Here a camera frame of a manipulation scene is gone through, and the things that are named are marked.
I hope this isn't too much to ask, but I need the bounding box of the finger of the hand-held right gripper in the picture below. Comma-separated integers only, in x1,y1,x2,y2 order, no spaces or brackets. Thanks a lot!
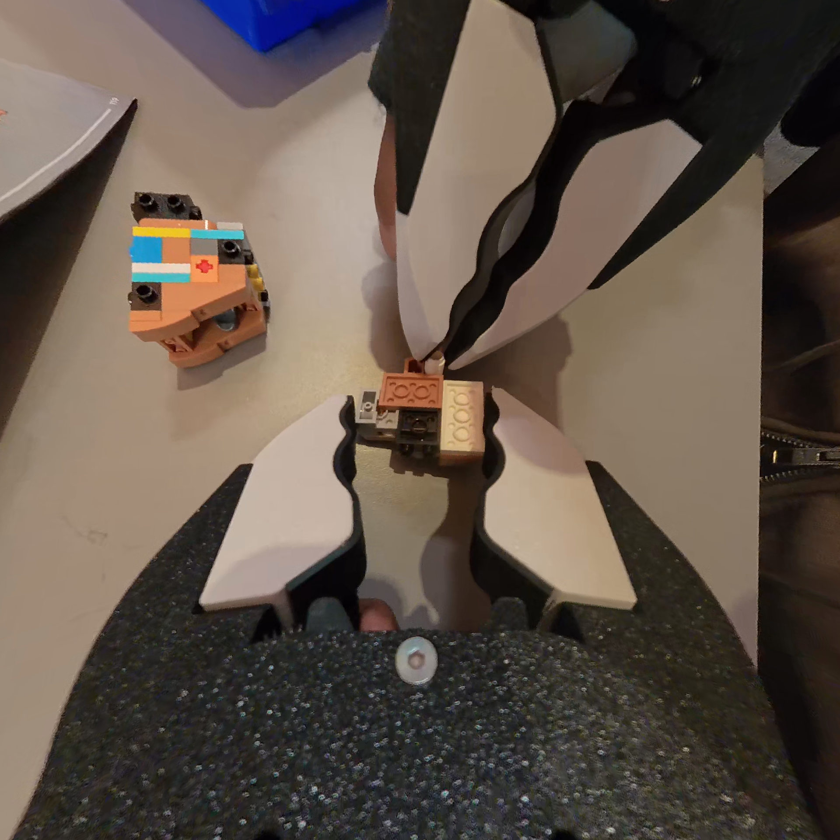
394,0,565,361
448,120,704,371

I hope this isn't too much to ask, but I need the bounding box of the instruction booklet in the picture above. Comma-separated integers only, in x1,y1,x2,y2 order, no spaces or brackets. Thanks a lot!
0,58,140,227

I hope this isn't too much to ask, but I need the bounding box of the blue plastic bin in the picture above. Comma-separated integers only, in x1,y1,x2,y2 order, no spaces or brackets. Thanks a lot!
200,0,388,53

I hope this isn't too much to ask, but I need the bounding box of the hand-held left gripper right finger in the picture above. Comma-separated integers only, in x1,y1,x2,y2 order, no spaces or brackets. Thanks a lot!
471,387,639,613

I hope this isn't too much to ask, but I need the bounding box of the grey desk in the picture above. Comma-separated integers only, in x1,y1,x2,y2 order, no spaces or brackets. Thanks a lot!
0,0,767,821

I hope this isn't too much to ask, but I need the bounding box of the person's right hand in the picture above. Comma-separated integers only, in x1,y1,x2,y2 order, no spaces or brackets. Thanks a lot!
373,115,400,261

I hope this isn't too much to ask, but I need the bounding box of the multicoloured brick model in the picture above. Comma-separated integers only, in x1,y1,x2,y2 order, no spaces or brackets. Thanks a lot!
128,192,270,368

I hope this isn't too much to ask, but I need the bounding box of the small brown brick assembly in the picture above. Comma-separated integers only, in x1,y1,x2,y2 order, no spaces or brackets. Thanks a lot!
354,356,491,476

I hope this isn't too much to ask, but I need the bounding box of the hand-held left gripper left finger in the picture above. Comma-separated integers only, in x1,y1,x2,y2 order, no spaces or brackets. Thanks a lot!
198,394,367,614

